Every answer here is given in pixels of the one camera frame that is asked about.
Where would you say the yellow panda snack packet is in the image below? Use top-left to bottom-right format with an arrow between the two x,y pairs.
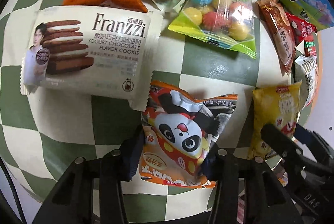
247,81 -> 302,159

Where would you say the silver oat cookie packet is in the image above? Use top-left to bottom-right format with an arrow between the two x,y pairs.
294,55 -> 318,110

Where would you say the orange panda snack packet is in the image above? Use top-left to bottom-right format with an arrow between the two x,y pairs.
139,80 -> 238,188

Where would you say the long red snack packet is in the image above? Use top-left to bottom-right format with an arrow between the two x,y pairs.
304,35 -> 317,57

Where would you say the small dark red packet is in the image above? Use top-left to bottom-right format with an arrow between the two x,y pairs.
286,13 -> 318,46

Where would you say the brown snack packet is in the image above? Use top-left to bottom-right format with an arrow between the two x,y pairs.
257,0 -> 296,75

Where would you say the Franzzi cookie packet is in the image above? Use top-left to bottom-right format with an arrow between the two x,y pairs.
20,6 -> 163,111

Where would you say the colourful candy balls bag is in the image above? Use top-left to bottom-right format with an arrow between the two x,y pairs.
168,0 -> 256,58

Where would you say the green checkered mat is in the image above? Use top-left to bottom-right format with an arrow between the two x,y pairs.
1,0 -> 291,213

